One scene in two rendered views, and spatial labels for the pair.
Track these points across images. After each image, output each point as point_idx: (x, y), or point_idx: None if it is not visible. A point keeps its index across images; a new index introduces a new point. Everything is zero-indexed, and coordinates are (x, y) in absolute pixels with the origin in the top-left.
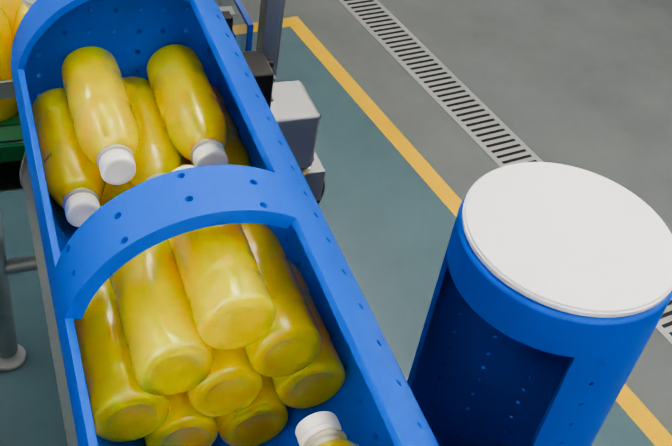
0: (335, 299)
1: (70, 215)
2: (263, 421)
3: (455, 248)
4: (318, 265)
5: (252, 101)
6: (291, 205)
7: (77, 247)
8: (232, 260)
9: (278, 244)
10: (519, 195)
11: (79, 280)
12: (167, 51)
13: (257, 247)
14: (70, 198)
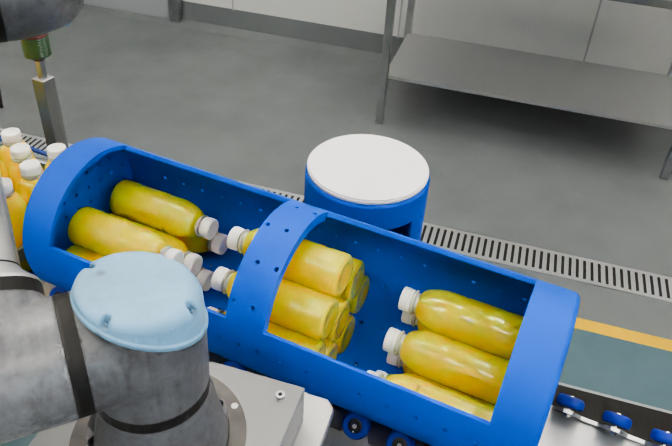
0: (386, 231)
1: None
2: (348, 329)
3: (326, 206)
4: (362, 223)
5: (229, 178)
6: (318, 208)
7: (242, 294)
8: (320, 248)
9: None
10: (332, 163)
11: (262, 306)
12: (121, 187)
13: None
14: None
